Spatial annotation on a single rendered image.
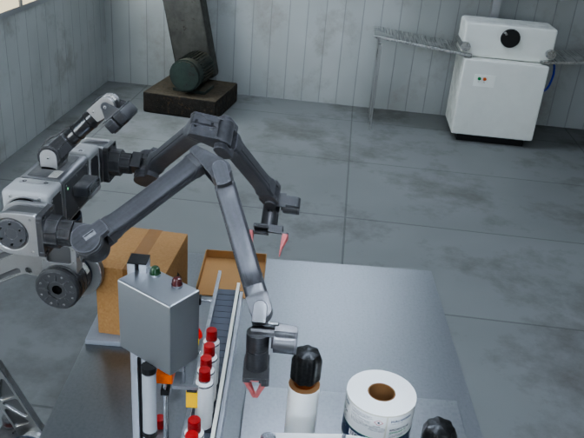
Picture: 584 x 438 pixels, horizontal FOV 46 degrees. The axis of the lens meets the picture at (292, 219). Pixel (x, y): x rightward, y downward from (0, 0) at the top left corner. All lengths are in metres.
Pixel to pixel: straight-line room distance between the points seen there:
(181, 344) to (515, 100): 6.05
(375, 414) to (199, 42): 6.16
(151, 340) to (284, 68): 6.60
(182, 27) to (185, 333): 6.34
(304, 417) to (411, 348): 0.71
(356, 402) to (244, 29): 6.39
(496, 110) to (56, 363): 5.05
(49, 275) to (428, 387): 1.27
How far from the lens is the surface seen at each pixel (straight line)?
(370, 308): 2.77
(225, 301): 2.64
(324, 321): 2.66
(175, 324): 1.58
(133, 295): 1.62
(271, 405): 2.20
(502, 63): 7.23
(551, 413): 3.87
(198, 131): 2.00
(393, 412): 2.01
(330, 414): 2.19
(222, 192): 1.82
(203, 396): 2.02
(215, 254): 3.00
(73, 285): 2.24
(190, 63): 7.21
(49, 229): 1.88
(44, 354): 3.91
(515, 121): 7.42
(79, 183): 2.10
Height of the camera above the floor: 2.33
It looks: 26 degrees down
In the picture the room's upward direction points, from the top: 5 degrees clockwise
